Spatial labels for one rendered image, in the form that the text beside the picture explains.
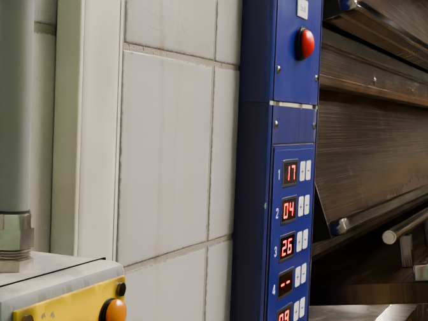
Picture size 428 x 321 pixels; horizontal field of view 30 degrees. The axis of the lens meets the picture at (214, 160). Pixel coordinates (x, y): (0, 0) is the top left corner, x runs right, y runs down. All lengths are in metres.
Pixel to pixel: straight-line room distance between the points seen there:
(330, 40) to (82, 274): 0.68
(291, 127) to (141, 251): 0.26
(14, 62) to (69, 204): 0.12
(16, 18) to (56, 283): 0.12
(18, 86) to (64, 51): 0.10
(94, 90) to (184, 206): 0.19
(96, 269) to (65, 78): 0.12
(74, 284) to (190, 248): 0.29
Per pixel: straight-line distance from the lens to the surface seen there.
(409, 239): 1.04
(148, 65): 0.57
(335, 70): 1.06
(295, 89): 0.78
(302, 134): 0.81
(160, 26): 0.58
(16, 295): 0.34
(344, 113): 1.20
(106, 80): 0.48
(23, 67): 0.37
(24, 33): 0.38
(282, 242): 0.77
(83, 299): 0.37
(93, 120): 0.47
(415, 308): 1.86
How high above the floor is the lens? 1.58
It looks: 3 degrees down
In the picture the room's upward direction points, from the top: 2 degrees clockwise
